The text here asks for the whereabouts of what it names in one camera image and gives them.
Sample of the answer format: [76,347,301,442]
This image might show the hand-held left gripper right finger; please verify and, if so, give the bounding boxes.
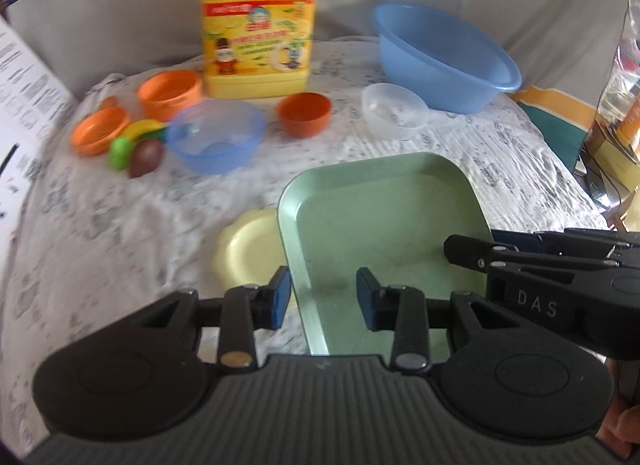
[356,267,507,374]

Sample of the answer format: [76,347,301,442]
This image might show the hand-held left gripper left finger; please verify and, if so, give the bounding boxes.
[135,265,293,368]

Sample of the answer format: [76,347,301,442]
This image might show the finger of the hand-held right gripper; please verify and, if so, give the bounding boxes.
[443,233,623,273]
[491,228,640,258]

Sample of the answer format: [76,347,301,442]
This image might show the pale yellow small plate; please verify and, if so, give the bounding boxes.
[212,208,299,309]

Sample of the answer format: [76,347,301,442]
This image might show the green square plate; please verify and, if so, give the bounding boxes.
[277,152,496,356]

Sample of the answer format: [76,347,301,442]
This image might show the blue translucent bowl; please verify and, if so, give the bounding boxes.
[166,99,265,175]

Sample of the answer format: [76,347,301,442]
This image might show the clear plastic bowl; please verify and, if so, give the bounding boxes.
[361,82,431,141]

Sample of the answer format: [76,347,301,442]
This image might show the dark orange bowl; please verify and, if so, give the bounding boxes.
[275,92,332,138]

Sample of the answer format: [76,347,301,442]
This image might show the person's right hand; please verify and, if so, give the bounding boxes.
[597,397,640,458]

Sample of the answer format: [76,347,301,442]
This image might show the yellow cardboard box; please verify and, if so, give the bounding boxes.
[585,138,640,191]

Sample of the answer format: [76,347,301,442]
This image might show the white printed cloth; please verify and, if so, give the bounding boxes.
[0,38,608,446]

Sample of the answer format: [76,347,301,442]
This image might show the orange package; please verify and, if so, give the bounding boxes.
[615,110,640,161]

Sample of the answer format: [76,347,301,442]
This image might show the clear plastic bag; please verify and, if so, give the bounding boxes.
[582,20,640,166]

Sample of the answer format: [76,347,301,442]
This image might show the brown toy fruit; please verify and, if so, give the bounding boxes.
[129,139,165,179]

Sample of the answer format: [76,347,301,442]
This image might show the blue plastic basin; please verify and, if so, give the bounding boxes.
[370,2,522,114]

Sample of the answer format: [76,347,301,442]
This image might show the green toy lime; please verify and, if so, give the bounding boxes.
[110,136,135,171]

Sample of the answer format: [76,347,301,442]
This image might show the yellow toy banana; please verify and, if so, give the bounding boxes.
[122,119,166,142]

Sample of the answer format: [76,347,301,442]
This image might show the orange toy pot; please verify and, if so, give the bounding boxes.
[137,70,203,122]

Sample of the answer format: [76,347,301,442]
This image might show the orange toy pot lid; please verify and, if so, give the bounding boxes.
[70,96,132,156]

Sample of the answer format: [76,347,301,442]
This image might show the yellow detergent jug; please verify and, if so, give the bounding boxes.
[199,0,321,100]

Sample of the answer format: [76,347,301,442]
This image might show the white printed instruction sheet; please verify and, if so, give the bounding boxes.
[0,15,78,246]

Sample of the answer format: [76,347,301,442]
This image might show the striped grey bed sheet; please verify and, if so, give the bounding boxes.
[0,0,636,171]

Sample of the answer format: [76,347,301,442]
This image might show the black cable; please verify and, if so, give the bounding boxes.
[577,150,621,211]

